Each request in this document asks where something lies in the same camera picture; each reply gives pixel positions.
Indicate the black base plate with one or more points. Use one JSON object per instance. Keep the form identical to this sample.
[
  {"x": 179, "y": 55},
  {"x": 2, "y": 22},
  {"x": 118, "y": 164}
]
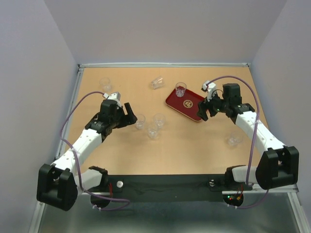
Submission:
[{"x": 169, "y": 188}]

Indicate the aluminium table frame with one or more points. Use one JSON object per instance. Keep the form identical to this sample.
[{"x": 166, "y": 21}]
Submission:
[{"x": 183, "y": 147}]

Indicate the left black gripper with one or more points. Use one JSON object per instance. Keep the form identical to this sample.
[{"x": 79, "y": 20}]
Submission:
[{"x": 128, "y": 119}]

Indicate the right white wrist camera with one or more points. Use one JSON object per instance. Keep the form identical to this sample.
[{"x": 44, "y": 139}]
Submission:
[{"x": 210, "y": 88}]

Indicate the red rectangular tray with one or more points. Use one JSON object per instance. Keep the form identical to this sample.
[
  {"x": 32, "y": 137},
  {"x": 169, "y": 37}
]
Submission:
[{"x": 186, "y": 105}]

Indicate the clear glass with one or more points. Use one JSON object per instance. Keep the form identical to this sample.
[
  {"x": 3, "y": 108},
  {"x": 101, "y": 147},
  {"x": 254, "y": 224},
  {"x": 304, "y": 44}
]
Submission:
[
  {"x": 105, "y": 84},
  {"x": 157, "y": 82},
  {"x": 180, "y": 89},
  {"x": 152, "y": 130},
  {"x": 140, "y": 123},
  {"x": 159, "y": 120},
  {"x": 235, "y": 138}
]

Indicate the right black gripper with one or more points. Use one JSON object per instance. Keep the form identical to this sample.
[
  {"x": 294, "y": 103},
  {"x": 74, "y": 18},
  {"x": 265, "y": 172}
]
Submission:
[{"x": 205, "y": 105}]

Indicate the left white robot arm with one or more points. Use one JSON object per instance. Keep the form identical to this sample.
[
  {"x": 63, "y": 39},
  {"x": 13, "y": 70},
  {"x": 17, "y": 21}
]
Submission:
[{"x": 60, "y": 183}]

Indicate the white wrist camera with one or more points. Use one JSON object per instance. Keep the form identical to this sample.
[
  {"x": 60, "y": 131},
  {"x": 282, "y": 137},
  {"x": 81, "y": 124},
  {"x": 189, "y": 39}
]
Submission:
[
  {"x": 116, "y": 96},
  {"x": 210, "y": 88}
]

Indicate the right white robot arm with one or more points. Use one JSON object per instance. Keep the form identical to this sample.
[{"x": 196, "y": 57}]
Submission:
[{"x": 278, "y": 165}]

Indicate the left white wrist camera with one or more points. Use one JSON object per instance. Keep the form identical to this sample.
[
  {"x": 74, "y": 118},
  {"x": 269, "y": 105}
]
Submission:
[{"x": 116, "y": 96}]

